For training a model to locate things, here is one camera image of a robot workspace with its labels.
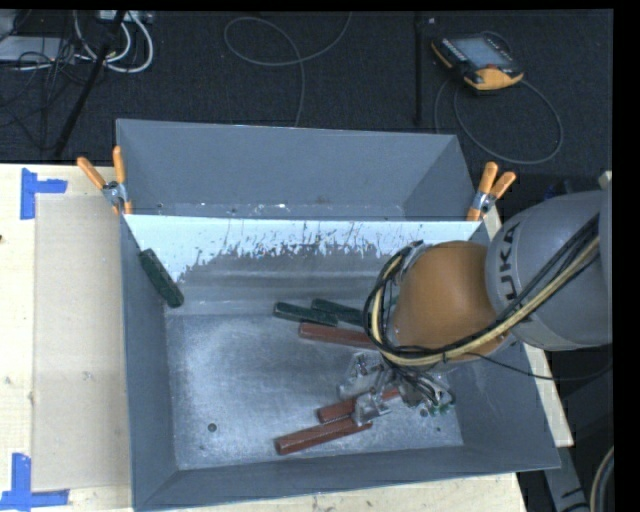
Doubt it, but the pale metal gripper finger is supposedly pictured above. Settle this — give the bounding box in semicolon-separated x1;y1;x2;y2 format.
339;351;385;400
355;390;394;427

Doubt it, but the red-brown flat block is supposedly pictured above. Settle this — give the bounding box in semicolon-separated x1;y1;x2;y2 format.
316;386;402;426
297;321;382;351
273;416;374;457

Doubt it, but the dark green flat block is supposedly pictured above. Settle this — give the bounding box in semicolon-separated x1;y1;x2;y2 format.
310;297;367;326
137;247;186;310
272;301;342;328

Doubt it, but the grey metal bin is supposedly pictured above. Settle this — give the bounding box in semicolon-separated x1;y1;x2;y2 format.
114;118;563;512

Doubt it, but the pale wood flat board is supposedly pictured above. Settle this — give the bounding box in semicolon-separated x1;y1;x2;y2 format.
30;192;133;494

